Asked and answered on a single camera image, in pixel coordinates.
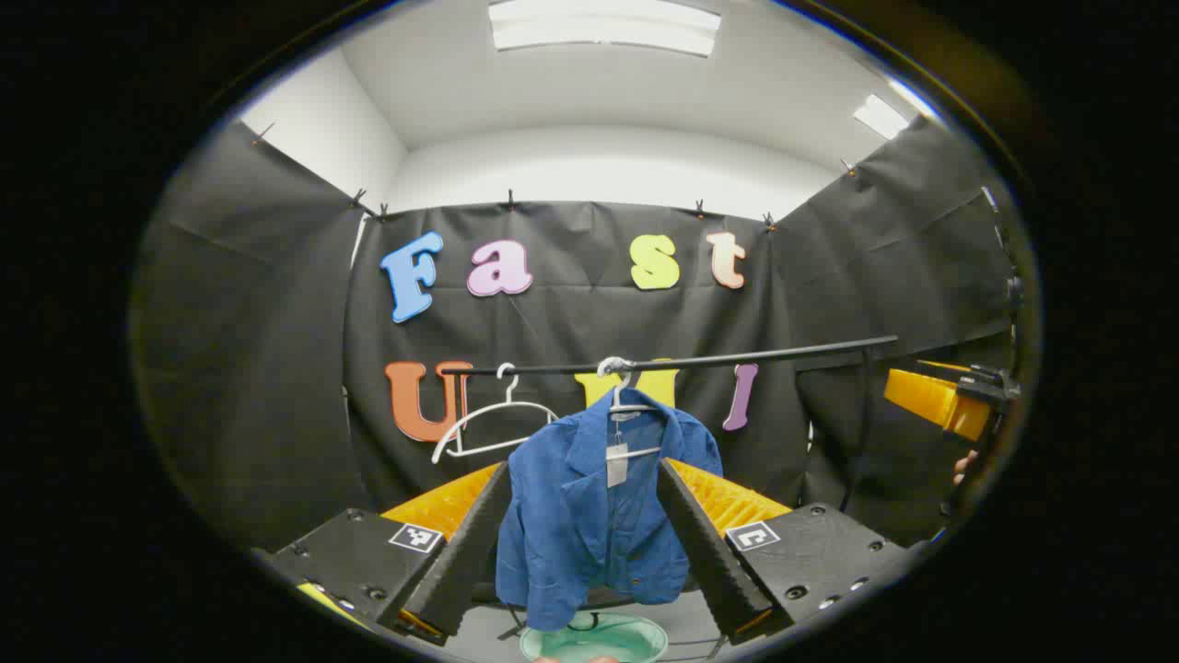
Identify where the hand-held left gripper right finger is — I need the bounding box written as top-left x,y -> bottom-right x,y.
656,458 -> 931,646

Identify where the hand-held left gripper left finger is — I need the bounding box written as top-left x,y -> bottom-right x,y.
253,460 -> 513,644

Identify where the blue jacket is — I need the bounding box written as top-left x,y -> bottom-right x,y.
496,387 -> 725,633

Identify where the mint green laundry hamper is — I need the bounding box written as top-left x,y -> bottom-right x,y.
519,612 -> 670,663

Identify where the white plastic hanger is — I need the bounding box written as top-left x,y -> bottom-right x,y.
431,362 -> 560,464

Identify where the black clothes rack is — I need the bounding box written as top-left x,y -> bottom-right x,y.
442,335 -> 900,641

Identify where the white hanger with taped hook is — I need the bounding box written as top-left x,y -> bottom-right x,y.
597,356 -> 664,461

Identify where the small ceiling light panel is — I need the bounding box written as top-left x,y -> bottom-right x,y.
852,92 -> 913,141

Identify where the black backdrop cloth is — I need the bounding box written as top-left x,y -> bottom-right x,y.
129,115 -> 1023,553

